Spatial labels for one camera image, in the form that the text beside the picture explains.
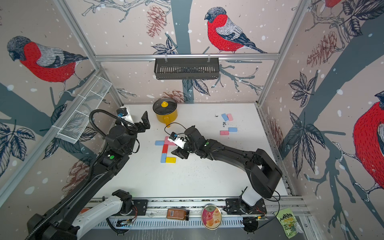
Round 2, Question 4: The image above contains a yellow pot with handle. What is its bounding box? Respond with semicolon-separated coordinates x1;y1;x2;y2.
155;110;178;126

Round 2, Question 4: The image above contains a pink round cup lid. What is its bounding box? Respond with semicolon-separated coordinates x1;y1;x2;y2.
201;204;222;230

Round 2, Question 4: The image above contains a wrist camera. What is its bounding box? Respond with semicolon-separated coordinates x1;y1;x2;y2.
168;132;187;149
117;107;134;124

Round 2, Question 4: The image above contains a green snack packet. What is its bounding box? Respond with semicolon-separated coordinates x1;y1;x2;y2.
275;208;304;239

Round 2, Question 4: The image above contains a yellow block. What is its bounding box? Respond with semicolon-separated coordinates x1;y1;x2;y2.
166;157;177;164

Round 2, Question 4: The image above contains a pink block cluster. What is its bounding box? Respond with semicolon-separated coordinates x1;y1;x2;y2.
220;131;230;136

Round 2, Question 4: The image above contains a red block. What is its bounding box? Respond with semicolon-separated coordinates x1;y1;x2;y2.
162;145;169;154

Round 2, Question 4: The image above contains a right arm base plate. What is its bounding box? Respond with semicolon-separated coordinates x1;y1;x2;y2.
223;198;267;215

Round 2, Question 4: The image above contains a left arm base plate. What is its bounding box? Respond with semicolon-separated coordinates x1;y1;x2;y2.
119;199;149;216

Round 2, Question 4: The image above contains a black hanging shelf basket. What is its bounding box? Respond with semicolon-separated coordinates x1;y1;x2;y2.
154;58;220;80

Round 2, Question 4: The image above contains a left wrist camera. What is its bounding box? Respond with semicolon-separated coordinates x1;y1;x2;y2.
117;107;134;124

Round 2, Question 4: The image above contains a blue block cluster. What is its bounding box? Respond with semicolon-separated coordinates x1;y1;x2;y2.
161;153;167;163
228;128;238;133

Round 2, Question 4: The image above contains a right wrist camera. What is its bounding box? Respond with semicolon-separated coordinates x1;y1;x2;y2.
168;132;187;149

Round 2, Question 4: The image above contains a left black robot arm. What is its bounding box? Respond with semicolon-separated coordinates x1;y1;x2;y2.
26;109;151;240

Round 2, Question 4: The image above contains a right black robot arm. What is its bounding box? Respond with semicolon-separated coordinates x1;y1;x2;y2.
168;126;283;215

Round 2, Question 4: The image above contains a white wire basket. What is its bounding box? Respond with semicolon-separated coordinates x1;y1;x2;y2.
56;76;112;144

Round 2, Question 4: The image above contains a glass lid yellow knob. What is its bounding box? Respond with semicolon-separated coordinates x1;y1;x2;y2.
153;98;178;115

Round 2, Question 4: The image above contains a brown packet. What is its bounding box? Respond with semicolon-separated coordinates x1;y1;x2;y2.
166;208;190;221

